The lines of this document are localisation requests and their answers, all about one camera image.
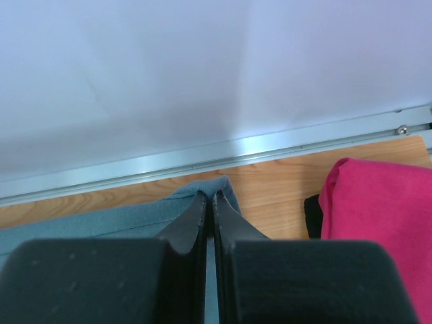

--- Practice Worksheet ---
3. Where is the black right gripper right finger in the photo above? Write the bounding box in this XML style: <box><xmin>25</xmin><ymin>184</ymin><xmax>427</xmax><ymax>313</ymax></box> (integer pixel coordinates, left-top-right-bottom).
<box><xmin>213</xmin><ymin>192</ymin><xmax>419</xmax><ymax>323</ymax></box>

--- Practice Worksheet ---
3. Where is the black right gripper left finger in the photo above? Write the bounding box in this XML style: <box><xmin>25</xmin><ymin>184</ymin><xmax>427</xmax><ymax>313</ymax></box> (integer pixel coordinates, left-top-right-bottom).
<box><xmin>1</xmin><ymin>192</ymin><xmax>208</xmax><ymax>323</ymax></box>

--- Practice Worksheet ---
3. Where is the blue-grey t-shirt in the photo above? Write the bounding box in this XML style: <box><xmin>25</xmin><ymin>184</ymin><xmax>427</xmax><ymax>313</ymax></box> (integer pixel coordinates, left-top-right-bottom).
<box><xmin>1</xmin><ymin>176</ymin><xmax>241</xmax><ymax>267</ymax></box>

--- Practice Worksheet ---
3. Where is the folded black t-shirt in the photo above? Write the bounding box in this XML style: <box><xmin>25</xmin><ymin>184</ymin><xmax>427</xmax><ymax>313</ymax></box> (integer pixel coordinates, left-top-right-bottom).
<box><xmin>304</xmin><ymin>194</ymin><xmax>323</xmax><ymax>240</ymax></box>

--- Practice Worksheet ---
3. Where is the folded pink t-shirt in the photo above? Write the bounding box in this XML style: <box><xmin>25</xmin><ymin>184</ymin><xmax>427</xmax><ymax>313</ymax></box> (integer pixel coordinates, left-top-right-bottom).
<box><xmin>319</xmin><ymin>158</ymin><xmax>431</xmax><ymax>323</ymax></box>

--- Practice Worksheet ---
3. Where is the aluminium back wall rail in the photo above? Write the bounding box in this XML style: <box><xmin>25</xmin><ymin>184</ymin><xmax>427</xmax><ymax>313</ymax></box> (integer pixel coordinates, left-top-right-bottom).
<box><xmin>1</xmin><ymin>105</ymin><xmax>431</xmax><ymax>207</ymax></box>

